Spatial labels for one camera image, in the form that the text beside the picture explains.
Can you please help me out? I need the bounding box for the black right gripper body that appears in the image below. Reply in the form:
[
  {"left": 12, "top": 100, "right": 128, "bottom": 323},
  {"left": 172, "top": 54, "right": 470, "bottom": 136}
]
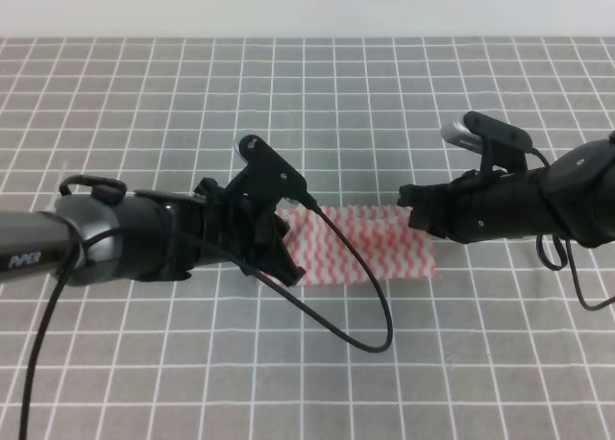
[{"left": 398, "top": 171, "right": 543, "bottom": 243}]

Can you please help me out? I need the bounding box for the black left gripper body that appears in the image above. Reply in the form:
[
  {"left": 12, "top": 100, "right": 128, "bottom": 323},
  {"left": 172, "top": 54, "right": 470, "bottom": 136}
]
[{"left": 194, "top": 177, "right": 306, "bottom": 286}]

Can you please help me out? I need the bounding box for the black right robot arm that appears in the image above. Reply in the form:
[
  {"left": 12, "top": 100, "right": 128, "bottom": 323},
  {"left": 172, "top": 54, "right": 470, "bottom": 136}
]
[{"left": 398, "top": 136, "right": 614, "bottom": 248}]

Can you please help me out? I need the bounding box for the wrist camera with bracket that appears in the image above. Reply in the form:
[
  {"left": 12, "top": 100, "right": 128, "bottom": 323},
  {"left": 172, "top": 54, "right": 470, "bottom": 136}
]
[
  {"left": 440, "top": 110, "right": 533, "bottom": 174},
  {"left": 228, "top": 134, "right": 315, "bottom": 208}
]

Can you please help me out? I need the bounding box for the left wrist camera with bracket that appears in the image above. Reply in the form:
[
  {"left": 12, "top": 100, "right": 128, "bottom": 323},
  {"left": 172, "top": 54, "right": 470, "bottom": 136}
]
[{"left": 228, "top": 134, "right": 315, "bottom": 208}]

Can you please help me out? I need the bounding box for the grey checked tablecloth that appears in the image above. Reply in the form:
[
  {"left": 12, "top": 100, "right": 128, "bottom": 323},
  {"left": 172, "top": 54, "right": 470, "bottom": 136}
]
[{"left": 1, "top": 37, "right": 614, "bottom": 439}]

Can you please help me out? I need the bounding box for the pink white wavy striped towel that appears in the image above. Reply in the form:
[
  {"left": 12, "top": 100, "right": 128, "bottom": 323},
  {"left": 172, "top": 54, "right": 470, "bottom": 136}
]
[{"left": 276, "top": 205, "right": 436, "bottom": 286}]

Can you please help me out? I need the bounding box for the black left camera cable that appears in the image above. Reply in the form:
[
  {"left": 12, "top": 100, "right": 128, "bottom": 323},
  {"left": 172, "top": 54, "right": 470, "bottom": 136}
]
[{"left": 16, "top": 175, "right": 393, "bottom": 440}]

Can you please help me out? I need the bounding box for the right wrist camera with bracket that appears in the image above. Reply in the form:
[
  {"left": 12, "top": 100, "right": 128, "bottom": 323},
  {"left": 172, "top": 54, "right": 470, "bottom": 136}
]
[{"left": 440, "top": 110, "right": 533, "bottom": 174}]

